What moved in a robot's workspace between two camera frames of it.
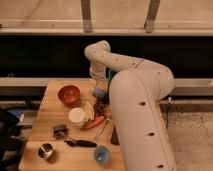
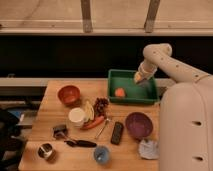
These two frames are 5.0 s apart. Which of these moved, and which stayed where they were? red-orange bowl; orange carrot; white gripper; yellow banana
Moved: white gripper
Stayed: red-orange bowl; orange carrot; yellow banana
